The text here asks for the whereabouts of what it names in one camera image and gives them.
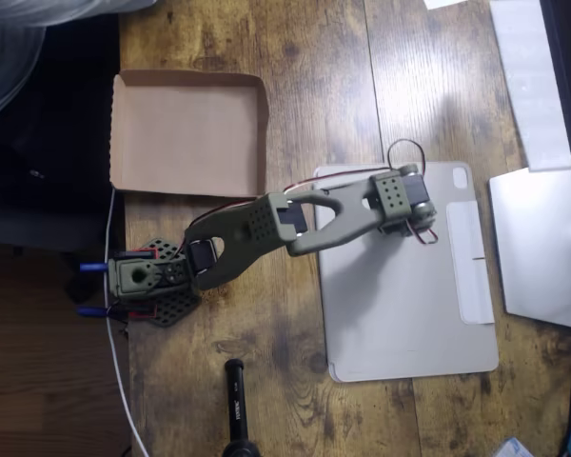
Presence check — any red black gripper wire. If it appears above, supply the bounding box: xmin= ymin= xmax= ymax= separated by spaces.
xmin=405 ymin=219 xmax=438 ymax=248

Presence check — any silver monitor stand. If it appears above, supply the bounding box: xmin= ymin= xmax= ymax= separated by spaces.
xmin=488 ymin=166 xmax=571 ymax=330

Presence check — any red black arm wire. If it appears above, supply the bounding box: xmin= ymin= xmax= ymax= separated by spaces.
xmin=187 ymin=138 xmax=428 ymax=229

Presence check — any tablet in beige cover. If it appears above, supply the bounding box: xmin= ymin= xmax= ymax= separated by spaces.
xmin=312 ymin=160 xmax=500 ymax=384

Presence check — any white cable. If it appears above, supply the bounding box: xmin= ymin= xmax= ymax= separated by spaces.
xmin=103 ymin=188 xmax=149 ymax=457

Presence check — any blue handled clamp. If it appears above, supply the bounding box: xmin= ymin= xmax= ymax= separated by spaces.
xmin=76 ymin=304 xmax=159 ymax=321
xmin=79 ymin=250 xmax=154 ymax=274

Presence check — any black camera stand pole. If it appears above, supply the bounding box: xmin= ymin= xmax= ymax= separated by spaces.
xmin=220 ymin=358 xmax=264 ymax=457

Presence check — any grey fabric garment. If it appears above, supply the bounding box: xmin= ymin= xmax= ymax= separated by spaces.
xmin=0 ymin=0 xmax=159 ymax=126

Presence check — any black monitor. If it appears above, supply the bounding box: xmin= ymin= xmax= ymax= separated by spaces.
xmin=539 ymin=0 xmax=571 ymax=210

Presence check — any white blue packet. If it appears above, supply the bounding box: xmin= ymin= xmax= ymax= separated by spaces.
xmin=494 ymin=437 xmax=537 ymax=457

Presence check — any white foam sheet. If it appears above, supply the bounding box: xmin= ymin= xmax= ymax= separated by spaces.
xmin=488 ymin=0 xmax=571 ymax=173

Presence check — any brown cardboard tray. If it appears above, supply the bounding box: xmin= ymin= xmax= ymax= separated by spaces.
xmin=108 ymin=69 xmax=270 ymax=198

